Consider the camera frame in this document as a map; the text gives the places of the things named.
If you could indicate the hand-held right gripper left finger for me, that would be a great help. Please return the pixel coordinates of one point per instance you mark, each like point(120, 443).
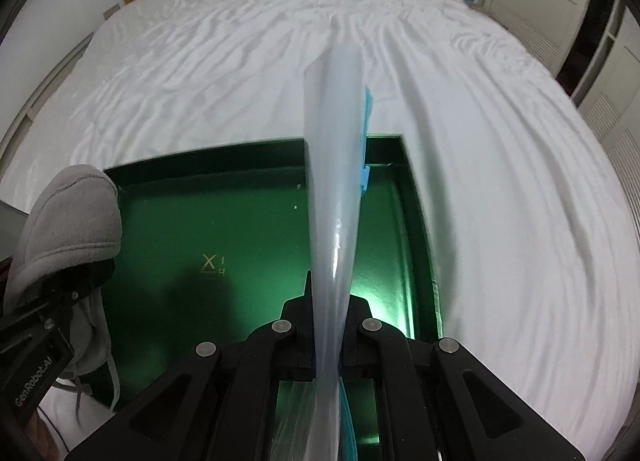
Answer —
point(295, 341)

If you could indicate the bed with white sheet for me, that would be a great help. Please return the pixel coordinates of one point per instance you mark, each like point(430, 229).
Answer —
point(200, 66)

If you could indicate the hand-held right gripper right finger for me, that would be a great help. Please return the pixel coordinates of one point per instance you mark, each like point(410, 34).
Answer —
point(357, 346)

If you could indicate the green box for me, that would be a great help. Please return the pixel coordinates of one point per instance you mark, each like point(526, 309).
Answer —
point(200, 211)

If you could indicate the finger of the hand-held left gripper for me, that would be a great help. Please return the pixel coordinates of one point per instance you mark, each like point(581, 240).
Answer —
point(65, 293)

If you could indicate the clear plastic zip bag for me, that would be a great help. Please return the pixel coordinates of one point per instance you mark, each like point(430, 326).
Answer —
point(332, 166)

